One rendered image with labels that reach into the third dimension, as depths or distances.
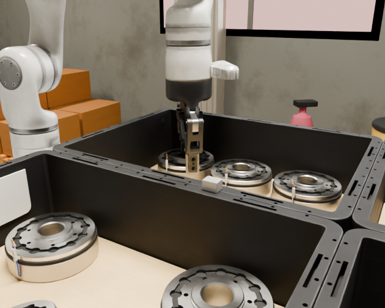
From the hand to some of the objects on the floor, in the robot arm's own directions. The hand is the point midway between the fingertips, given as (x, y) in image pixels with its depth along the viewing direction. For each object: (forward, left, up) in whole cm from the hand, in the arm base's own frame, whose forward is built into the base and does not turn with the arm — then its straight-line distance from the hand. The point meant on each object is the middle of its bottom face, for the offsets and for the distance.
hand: (189, 159), depth 66 cm
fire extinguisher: (-27, +176, -83) cm, 196 cm away
